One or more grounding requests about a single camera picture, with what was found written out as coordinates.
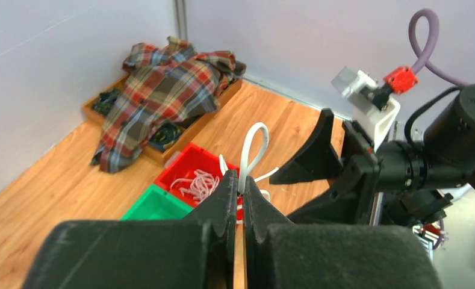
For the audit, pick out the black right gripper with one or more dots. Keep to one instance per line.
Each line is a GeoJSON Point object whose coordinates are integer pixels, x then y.
{"type": "Point", "coordinates": [352, 177]}

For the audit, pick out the green plastic bin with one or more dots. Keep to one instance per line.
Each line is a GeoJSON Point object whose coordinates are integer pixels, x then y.
{"type": "Point", "coordinates": [157, 204]}

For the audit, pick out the red plastic bin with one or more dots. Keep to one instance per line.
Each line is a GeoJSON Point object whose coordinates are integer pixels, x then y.
{"type": "Point", "coordinates": [192, 176]}

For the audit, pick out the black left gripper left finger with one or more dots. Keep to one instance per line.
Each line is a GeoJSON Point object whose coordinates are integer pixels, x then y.
{"type": "Point", "coordinates": [196, 251]}

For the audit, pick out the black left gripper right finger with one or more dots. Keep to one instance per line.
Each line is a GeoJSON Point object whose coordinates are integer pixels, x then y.
{"type": "Point", "coordinates": [281, 254]}

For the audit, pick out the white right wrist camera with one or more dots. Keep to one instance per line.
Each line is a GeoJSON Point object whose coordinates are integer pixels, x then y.
{"type": "Point", "coordinates": [374, 109]}

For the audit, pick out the wooden tray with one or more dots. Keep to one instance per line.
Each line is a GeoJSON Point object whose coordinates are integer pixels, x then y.
{"type": "Point", "coordinates": [169, 139]}

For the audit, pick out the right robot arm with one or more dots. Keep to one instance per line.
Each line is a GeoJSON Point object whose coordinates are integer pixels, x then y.
{"type": "Point", "coordinates": [403, 182]}

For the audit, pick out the plaid flannel shirt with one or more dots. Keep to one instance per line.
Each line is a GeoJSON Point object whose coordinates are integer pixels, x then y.
{"type": "Point", "coordinates": [164, 86]}

